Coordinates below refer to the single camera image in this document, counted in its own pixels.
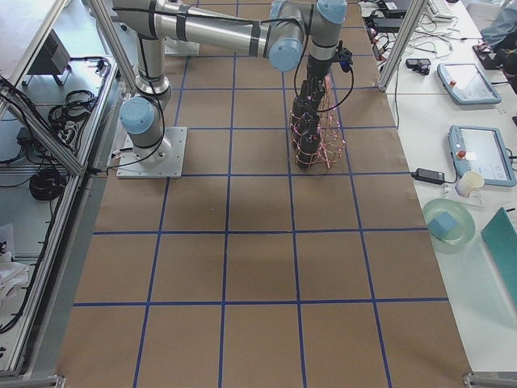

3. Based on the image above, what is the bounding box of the dark wine bottle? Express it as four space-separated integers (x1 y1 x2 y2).
298 98 320 138

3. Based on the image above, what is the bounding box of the aluminium frame post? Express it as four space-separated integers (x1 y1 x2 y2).
377 0 427 92

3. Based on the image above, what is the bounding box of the white paper cup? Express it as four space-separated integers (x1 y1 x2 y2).
455 171 485 197

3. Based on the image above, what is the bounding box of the blue teach pendant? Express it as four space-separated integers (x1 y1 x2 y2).
448 125 516 187
436 63 502 105

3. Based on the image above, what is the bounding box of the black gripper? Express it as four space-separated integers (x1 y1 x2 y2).
306 54 333 106

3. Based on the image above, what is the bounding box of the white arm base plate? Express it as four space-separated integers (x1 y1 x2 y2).
116 127 187 179
164 37 200 57

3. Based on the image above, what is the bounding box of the copper wire wine basket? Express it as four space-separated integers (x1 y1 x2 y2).
289 75 345 170

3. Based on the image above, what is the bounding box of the dark bottle in basket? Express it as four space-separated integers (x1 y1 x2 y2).
290 80 311 136
296 129 322 170

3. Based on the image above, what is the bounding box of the teal board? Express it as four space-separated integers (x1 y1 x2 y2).
481 207 516 317

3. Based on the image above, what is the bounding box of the green glass plate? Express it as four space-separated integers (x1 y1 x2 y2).
422 198 476 254

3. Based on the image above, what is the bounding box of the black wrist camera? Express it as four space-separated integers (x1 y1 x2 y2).
335 48 353 73

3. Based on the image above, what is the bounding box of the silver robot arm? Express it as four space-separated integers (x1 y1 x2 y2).
113 1 352 169

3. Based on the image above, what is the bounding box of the black power adapter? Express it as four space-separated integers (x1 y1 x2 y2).
411 168 445 185

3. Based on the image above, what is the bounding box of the blue foam cube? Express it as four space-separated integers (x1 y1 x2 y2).
427 211 460 240

